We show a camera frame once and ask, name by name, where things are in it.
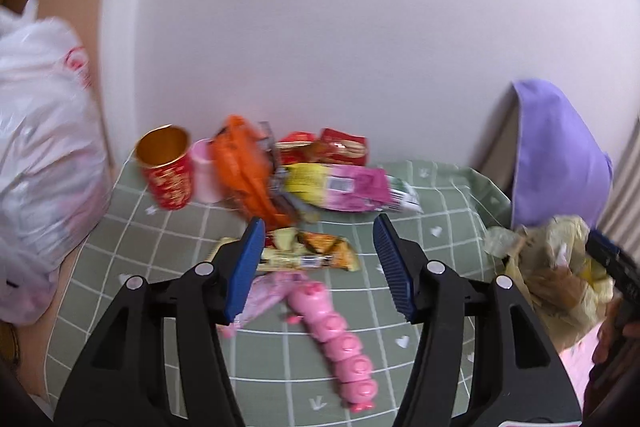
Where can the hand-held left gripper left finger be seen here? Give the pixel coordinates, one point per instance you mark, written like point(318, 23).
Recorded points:
point(247, 267)

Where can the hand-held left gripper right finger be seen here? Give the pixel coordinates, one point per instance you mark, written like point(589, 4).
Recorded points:
point(395, 267)

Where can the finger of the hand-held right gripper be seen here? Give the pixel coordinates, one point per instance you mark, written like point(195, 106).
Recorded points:
point(612, 257)

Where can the brown and orange snack packet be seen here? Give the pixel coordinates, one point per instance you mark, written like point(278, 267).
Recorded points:
point(320, 249)

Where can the translucent yellowish plastic bag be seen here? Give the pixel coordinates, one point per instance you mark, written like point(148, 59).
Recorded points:
point(540, 307)

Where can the orange snack wrapper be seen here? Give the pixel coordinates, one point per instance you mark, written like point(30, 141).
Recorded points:
point(240, 167)

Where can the person's right hand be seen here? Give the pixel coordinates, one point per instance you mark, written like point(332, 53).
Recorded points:
point(606, 332)

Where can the yellow wrapper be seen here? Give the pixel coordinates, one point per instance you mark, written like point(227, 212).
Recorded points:
point(595, 279)

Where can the pink plastic wrapper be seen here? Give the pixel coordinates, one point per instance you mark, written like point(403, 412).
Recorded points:
point(270, 292)

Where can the pink floral blanket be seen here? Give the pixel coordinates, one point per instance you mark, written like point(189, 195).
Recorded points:
point(575, 367)

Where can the crumpled brown paper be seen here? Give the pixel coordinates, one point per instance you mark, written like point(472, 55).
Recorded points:
point(550, 287)

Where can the beige striped curtain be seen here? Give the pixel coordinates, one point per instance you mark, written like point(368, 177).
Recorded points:
point(622, 187)

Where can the green checked bed sheet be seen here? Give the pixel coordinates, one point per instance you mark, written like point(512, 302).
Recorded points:
point(440, 207)

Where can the pink caterpillar toy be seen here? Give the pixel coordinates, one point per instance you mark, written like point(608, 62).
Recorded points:
point(345, 347)

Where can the yellow and pink snack packet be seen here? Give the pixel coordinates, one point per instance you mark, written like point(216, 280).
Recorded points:
point(345, 187)

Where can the pink cup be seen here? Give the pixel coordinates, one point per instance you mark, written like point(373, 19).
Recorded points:
point(205, 177)

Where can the red and gold paper cup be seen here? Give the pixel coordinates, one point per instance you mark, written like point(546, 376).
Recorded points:
point(167, 184)

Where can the purple pillow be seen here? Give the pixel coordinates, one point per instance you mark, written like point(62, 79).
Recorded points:
point(555, 157)

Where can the red snack packet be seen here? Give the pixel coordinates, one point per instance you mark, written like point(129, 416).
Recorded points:
point(295, 142)
point(345, 144)

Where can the white plastic bag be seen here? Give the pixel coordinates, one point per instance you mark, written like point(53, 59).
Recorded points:
point(45, 147)

